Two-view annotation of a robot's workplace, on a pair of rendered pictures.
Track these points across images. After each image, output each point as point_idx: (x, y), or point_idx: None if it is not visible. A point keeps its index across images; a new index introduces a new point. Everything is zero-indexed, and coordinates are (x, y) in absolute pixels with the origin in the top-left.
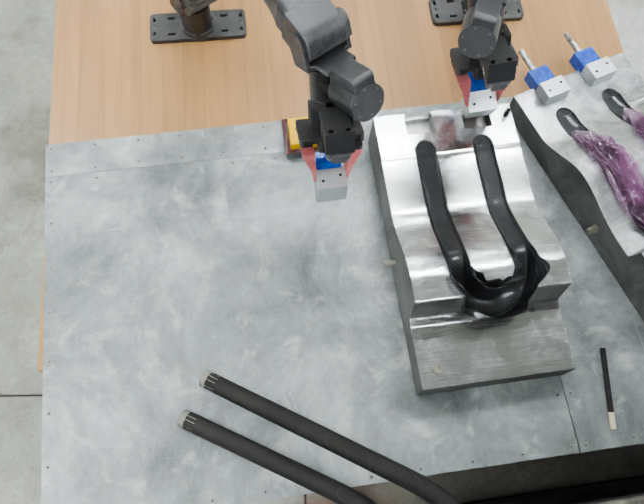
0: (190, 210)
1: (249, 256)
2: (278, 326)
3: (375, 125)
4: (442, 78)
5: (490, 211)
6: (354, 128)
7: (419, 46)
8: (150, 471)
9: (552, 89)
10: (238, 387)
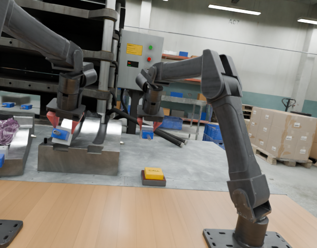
0: (202, 170)
1: (174, 159)
2: (161, 149)
3: (119, 149)
4: (49, 193)
5: (79, 132)
6: (141, 107)
7: (51, 211)
8: (191, 142)
9: (1, 147)
10: (172, 139)
